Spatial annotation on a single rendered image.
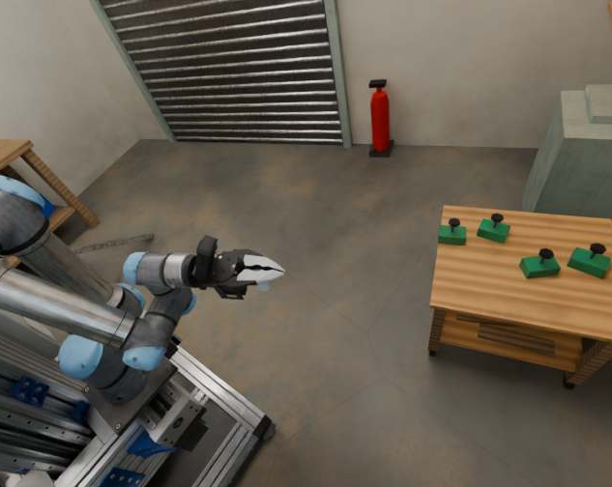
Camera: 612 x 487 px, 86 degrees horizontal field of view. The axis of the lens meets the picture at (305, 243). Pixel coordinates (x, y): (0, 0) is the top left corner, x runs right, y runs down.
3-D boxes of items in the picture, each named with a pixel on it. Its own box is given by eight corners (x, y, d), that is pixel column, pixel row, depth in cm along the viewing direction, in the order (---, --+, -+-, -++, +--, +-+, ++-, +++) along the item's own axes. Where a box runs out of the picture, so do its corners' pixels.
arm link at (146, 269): (151, 266, 82) (131, 243, 75) (190, 268, 79) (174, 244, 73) (134, 293, 77) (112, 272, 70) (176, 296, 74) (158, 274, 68)
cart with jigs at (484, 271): (564, 288, 177) (625, 198, 130) (578, 396, 144) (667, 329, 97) (433, 269, 201) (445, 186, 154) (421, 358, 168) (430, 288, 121)
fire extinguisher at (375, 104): (393, 144, 291) (393, 74, 247) (390, 157, 280) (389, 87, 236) (373, 144, 297) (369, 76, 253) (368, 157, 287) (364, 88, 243)
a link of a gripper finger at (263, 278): (289, 284, 69) (247, 281, 72) (282, 269, 65) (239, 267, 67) (286, 298, 68) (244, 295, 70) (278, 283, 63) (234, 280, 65)
